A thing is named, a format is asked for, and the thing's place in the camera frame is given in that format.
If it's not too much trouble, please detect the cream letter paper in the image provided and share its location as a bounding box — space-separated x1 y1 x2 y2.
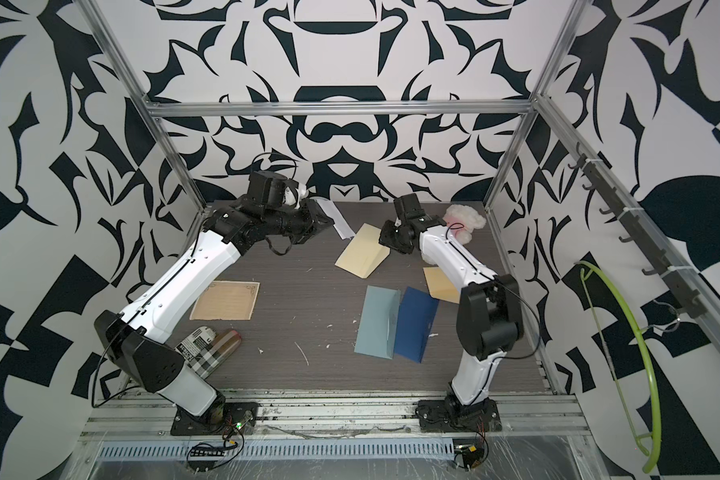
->
190 281 260 321

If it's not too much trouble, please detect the black hook rack rail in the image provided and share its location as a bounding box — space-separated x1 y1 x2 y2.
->
570 145 708 319

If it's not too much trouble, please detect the white cable duct strip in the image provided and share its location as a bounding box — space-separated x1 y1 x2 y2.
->
97 438 455 462

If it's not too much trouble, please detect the black connector board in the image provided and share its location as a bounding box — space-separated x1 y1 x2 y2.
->
453 444 489 471
185 442 243 473

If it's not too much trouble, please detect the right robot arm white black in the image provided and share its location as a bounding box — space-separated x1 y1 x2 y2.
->
379 194 524 425

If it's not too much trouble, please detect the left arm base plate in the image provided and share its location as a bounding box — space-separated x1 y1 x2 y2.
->
170 402 260 437

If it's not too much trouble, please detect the left black connector board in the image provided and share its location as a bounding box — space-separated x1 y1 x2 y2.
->
185 442 243 473

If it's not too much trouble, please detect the white letter paper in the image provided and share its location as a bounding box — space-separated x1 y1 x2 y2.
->
321 200 356 240

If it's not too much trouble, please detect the right black connector board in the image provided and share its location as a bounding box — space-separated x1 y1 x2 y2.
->
453 444 489 471

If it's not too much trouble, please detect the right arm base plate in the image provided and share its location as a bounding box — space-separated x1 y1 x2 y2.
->
414 396 503 433

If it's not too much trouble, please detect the white teddy bear pink shirt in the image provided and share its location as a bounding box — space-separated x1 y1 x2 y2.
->
443 204 486 245

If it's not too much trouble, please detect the dark blue envelope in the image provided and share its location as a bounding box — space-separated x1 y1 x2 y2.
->
394 287 439 363

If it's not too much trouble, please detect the plaid checkered tube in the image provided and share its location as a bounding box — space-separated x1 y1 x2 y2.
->
193 329 242 379

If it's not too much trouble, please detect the tan yellow envelope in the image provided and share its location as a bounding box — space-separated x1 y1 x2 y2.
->
423 267 460 304

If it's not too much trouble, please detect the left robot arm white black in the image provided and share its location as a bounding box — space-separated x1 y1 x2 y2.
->
94 171 334 426

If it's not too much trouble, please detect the light blue envelope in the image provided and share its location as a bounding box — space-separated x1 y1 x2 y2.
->
354 286 401 360

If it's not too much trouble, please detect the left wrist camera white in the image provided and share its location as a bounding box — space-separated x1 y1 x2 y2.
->
284 182 309 209

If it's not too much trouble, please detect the green hose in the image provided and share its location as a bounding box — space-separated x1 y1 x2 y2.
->
575 260 662 474

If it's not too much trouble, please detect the pale yellow envelope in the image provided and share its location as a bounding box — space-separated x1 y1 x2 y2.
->
335 224 390 279

